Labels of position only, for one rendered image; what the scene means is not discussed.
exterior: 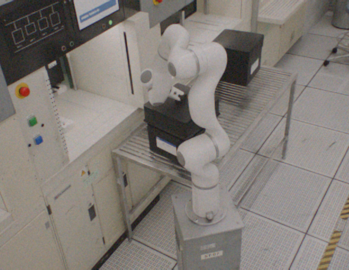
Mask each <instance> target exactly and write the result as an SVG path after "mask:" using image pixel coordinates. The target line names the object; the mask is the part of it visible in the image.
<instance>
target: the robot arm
mask: <svg viewBox="0 0 349 270"><path fill-rule="evenodd" d="M189 41H190V37H189V33H188V32H187V30H186V29H185V28H184V27H183V26H181V25H178V24H173V25H170V26H169V27H167V29H166V30H165V32H164V34H163V36H162V38H161V40H160V43H159V46H158V49H157V51H156V54H155V57H154V59H153V69H149V68H147V69H144V71H143V72H142V73H141V74H140V76H139V82H140V83H141V85H142V86H144V87H145V88H146V90H147V93H148V98H149V101H150V103H151V104H152V105H153V106H160V105H162V104H164V103H165V101H166V99H167V97H170V98H172V99H174V100H177V101H180V102H182V103H183V102H184V100H185V97H184V96H182V95H183V94H184V93H183V92H181V91H180V90H178V89H177V88H175V87H174V86H172V76H173V77H174V78H176V79H179V80H185V79H189V78H191V77H194V76H197V75H199V76H198V79H197V80H196V82H195V83H194V85H192V87H191V89H190V91H189V95H188V100H189V111H190V116H191V118H192V120H193V121H194V123H195V124H197V125H198V126H200V127H202V128H206V130H205V132H204V133H203V134H201V135H199V136H196V137H194V138H191V139H189V140H187V141H185V142H183V143H182V144H180V146H179V147H178V149H177V160H178V162H179V163H180V164H181V165H182V166H183V167H184V168H185V169H186V170H188V171H189V172H191V185H192V198H191V199H190V200H189V201H188V202H187V204H186V207H185V212H186V215H187V217H188V218H189V219H190V220H191V221H192V222H194V223H196V224H198V225H201V226H212V225H214V224H217V223H219V222H220V221H221V220H223V219H224V217H225V216H226V211H227V209H226V204H225V202H224V201H222V200H221V199H220V198H219V171H218V168H217V167H216V165H214V164H212V163H210V162H211V161H214V160H216V159H218V158H221V157H223V156H224V155H225V154H226V153H227V152H228V151H229V149H230V139H229V137H228V135H227V134H226V133H225V131H224V130H223V128H222V127H221V126H220V124H219V122H218V120H217V117H216V115H215V110H214V90H216V86H217V84H218V82H219V80H220V77H221V76H222V74H223V73H224V72H225V69H226V64H227V55H226V51H225V49H224V48H223V47H222V45H220V44H218V43H216V42H208V43H204V44H201V45H199V46H196V47H191V48H188V45H189ZM187 48H188V49H187Z"/></svg>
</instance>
